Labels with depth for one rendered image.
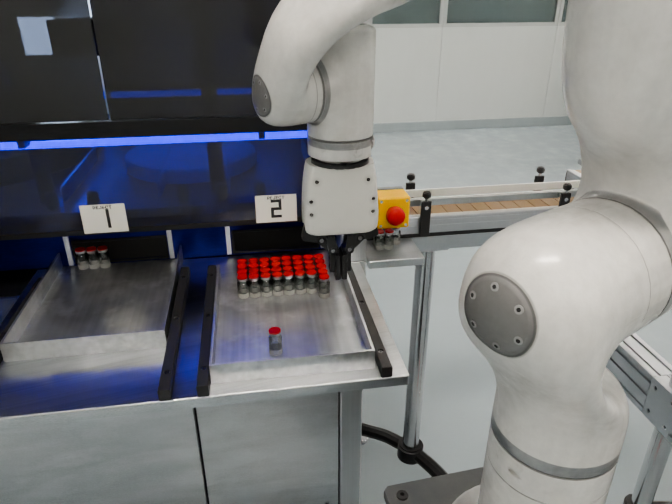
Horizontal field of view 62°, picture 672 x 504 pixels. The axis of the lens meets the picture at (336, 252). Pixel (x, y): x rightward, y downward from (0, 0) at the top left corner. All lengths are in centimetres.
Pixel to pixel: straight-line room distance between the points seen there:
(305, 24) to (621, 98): 31
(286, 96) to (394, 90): 536
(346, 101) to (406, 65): 530
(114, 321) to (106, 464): 55
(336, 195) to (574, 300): 39
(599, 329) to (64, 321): 94
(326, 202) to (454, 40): 541
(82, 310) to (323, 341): 47
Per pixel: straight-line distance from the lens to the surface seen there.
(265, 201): 116
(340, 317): 104
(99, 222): 120
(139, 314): 112
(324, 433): 152
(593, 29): 43
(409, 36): 594
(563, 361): 43
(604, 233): 46
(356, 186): 73
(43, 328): 114
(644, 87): 43
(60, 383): 99
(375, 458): 200
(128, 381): 96
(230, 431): 149
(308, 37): 59
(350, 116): 68
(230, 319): 106
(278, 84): 62
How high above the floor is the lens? 145
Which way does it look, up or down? 26 degrees down
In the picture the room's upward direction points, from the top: straight up
